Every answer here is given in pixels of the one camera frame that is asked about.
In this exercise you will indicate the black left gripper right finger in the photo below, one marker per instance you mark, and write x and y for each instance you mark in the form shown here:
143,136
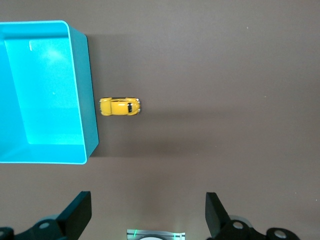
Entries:
217,220

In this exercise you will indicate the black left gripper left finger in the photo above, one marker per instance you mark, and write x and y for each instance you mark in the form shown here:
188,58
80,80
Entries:
75,220

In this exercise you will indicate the yellow beetle toy car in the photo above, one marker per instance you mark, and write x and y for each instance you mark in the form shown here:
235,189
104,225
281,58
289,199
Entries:
117,107

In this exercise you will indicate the teal plastic storage bin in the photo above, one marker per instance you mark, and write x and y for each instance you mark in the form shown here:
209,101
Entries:
45,87

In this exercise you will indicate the brown table cover mat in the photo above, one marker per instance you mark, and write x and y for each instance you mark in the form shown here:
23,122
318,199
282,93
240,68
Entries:
200,75

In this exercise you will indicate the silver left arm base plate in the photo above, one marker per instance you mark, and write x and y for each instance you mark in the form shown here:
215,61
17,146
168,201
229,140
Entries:
132,235

